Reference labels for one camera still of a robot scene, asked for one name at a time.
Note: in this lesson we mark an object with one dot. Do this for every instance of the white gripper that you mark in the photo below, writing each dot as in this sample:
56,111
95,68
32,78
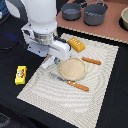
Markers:
44,44

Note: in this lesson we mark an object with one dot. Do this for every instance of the orange bread loaf toy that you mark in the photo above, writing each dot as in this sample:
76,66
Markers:
76,44

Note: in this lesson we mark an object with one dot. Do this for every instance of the yellow butter box toy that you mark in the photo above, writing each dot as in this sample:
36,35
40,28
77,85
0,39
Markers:
20,75

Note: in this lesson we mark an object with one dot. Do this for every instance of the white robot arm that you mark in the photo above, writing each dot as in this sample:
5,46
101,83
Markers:
40,30

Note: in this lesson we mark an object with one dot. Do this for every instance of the round beige plate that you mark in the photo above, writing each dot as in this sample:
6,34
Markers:
73,69

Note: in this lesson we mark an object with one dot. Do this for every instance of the small dark grey pot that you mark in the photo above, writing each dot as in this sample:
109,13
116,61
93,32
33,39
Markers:
72,11

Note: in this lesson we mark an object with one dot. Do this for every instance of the large dark grey pot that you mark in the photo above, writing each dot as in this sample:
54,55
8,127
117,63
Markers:
94,14

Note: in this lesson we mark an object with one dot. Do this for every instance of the beige bowl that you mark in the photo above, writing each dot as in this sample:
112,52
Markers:
124,16

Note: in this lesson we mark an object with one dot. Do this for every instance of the fork with orange handle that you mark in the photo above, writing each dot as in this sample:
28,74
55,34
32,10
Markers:
79,86

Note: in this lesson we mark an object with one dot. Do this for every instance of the knife with orange handle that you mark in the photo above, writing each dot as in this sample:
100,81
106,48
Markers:
91,61

